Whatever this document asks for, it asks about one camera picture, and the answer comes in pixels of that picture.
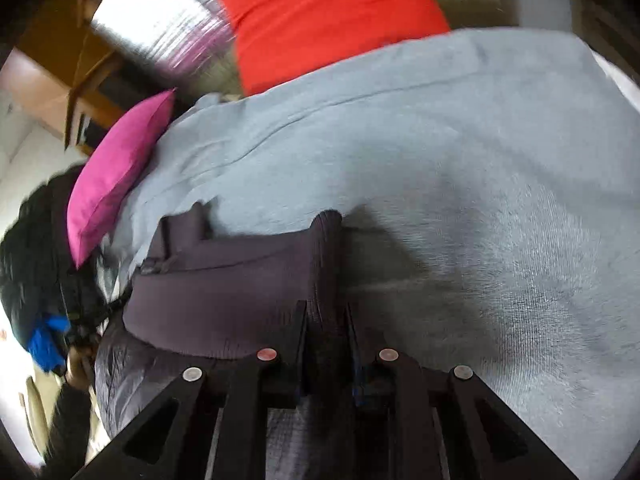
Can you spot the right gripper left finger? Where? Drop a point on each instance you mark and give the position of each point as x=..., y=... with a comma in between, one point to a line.
x=210, y=424

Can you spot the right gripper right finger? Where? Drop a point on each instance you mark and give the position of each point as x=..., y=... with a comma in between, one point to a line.
x=412, y=422

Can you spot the black sleeved left forearm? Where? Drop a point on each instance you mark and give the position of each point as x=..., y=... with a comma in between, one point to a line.
x=69, y=433

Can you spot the black clothes pile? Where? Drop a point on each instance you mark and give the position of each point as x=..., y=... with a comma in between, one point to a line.
x=38, y=274

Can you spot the person left hand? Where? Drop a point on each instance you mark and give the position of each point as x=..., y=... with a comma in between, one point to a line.
x=79, y=367

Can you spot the light blue bed blanket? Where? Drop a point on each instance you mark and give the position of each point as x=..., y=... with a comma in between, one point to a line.
x=489, y=184

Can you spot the pink pillow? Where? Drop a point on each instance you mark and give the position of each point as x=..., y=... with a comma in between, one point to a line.
x=111, y=170

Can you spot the wooden cabinet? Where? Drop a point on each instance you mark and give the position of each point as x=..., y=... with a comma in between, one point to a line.
x=54, y=63

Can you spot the silver quilted headboard mat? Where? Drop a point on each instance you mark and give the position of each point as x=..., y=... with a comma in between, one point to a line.
x=188, y=44

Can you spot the red cushion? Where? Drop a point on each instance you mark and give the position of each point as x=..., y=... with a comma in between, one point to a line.
x=279, y=40

